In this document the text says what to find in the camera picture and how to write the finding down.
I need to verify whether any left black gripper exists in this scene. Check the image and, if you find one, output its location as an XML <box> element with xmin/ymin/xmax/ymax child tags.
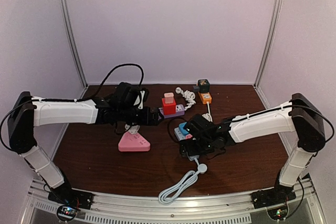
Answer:
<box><xmin>118</xmin><ymin>106</ymin><xmax>164</xmax><ymax>127</ymax></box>

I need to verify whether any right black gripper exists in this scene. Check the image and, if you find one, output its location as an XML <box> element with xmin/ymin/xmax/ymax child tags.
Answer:
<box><xmin>179</xmin><ymin>138</ymin><xmax>214</xmax><ymax>159</ymax></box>

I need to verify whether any blue plug adapter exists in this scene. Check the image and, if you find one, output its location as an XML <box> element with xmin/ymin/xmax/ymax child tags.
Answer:
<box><xmin>178</xmin><ymin>122</ymin><xmax>188</xmax><ymax>135</ymax></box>

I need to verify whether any light blue power strip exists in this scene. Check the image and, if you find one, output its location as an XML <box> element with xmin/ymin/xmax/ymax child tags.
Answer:
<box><xmin>174</xmin><ymin>127</ymin><xmax>199</xmax><ymax>161</ymax></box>

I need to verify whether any white cube plug adapter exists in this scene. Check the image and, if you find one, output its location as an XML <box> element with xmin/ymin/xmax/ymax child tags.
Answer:
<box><xmin>125</xmin><ymin>124</ymin><xmax>140</xmax><ymax>135</ymax></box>

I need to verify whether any pink plug adapter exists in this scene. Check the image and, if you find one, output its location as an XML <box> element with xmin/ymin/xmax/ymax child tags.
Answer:
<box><xmin>185</xmin><ymin>134</ymin><xmax>194</xmax><ymax>140</ymax></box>

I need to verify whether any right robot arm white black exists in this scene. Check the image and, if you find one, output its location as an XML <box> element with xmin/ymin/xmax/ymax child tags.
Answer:
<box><xmin>180</xmin><ymin>93</ymin><xmax>328</xmax><ymax>204</ymax></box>

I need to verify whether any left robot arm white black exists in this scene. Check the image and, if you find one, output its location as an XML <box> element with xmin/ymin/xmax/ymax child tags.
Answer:
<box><xmin>1</xmin><ymin>82</ymin><xmax>164</xmax><ymax>205</ymax></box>

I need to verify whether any red cube socket adapter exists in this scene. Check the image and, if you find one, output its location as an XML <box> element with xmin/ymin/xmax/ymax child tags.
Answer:
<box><xmin>162</xmin><ymin>98</ymin><xmax>176</xmax><ymax>116</ymax></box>

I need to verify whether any light pink usb charger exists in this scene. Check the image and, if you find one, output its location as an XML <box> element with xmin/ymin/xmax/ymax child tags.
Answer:
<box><xmin>164</xmin><ymin>92</ymin><xmax>174</xmax><ymax>104</ymax></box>

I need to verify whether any purple power strip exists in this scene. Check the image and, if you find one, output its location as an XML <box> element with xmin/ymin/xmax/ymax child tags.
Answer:
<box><xmin>159</xmin><ymin>104</ymin><xmax>185</xmax><ymax>119</ymax></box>

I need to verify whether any pink triangular power strip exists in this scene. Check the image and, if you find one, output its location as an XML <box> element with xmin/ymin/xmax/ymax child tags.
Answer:
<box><xmin>118</xmin><ymin>132</ymin><xmax>151</xmax><ymax>152</ymax></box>

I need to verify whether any dark green cube adapter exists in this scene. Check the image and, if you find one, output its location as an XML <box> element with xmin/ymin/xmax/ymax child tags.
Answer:
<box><xmin>197</xmin><ymin>79</ymin><xmax>210</xmax><ymax>93</ymax></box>

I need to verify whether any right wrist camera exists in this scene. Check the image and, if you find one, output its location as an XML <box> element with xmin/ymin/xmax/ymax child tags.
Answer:
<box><xmin>183</xmin><ymin>114</ymin><xmax>212</xmax><ymax>137</ymax></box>

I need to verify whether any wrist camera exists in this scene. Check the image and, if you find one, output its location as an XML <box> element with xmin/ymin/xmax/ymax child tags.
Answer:
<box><xmin>134</xmin><ymin>88</ymin><xmax>149</xmax><ymax>110</ymax></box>
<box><xmin>183</xmin><ymin>114</ymin><xmax>212</xmax><ymax>137</ymax></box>

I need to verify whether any white cable of orange strip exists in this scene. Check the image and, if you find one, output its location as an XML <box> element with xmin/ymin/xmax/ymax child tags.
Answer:
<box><xmin>201</xmin><ymin>101</ymin><xmax>214</xmax><ymax>123</ymax></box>

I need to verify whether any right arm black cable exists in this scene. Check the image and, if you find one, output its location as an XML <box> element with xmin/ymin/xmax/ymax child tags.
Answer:
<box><xmin>167</xmin><ymin>118</ymin><xmax>190</xmax><ymax>141</ymax></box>

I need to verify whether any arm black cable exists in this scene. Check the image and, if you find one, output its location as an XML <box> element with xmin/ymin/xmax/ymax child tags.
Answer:
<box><xmin>97</xmin><ymin>63</ymin><xmax>145</xmax><ymax>99</ymax></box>
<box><xmin>167</xmin><ymin>118</ymin><xmax>190</xmax><ymax>141</ymax></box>

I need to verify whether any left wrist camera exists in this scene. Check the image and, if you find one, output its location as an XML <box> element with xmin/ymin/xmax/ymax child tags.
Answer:
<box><xmin>134</xmin><ymin>88</ymin><xmax>149</xmax><ymax>110</ymax></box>

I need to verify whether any white coiled cable purple strip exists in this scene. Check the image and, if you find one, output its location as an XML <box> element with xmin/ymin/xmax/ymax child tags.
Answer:
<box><xmin>175</xmin><ymin>87</ymin><xmax>196</xmax><ymax>111</ymax></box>

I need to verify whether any light blue coiled cable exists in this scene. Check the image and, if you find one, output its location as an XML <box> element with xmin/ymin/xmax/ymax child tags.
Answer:
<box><xmin>158</xmin><ymin>157</ymin><xmax>208</xmax><ymax>205</ymax></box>

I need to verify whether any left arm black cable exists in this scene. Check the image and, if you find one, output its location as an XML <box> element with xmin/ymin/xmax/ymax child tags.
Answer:
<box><xmin>97</xmin><ymin>63</ymin><xmax>145</xmax><ymax>99</ymax></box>

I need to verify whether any front aluminium rail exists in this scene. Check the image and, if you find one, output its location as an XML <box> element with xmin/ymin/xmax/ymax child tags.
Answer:
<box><xmin>19</xmin><ymin>178</ymin><xmax>326</xmax><ymax>223</ymax></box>

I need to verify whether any right aluminium frame post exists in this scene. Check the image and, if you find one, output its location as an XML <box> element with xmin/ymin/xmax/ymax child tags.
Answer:
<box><xmin>254</xmin><ymin>0</ymin><xmax>284</xmax><ymax>89</ymax></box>

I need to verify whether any aluminium frame post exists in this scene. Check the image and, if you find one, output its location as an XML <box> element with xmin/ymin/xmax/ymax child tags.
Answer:
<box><xmin>60</xmin><ymin>0</ymin><xmax>88</xmax><ymax>89</ymax></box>
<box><xmin>254</xmin><ymin>0</ymin><xmax>284</xmax><ymax>89</ymax></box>

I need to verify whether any left aluminium frame post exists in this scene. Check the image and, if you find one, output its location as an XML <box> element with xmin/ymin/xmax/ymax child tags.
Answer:
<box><xmin>60</xmin><ymin>0</ymin><xmax>88</xmax><ymax>89</ymax></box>

